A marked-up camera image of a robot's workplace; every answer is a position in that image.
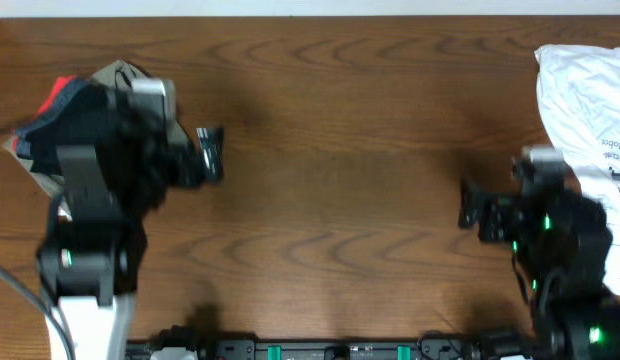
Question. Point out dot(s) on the black leggings red waistband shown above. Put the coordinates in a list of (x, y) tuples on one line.
[(60, 120)]

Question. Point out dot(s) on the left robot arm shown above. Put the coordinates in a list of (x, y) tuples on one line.
[(88, 265)]

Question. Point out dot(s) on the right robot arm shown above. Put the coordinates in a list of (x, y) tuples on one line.
[(560, 241)]

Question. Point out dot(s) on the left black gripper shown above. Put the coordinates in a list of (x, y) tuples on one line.
[(193, 163)]

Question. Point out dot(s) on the white shirt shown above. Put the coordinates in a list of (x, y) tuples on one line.
[(578, 96)]

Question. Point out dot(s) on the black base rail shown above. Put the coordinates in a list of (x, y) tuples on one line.
[(180, 342)]

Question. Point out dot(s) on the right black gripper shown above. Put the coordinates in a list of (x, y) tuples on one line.
[(490, 218)]

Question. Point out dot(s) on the folded khaki garment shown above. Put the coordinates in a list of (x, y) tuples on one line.
[(115, 72)]

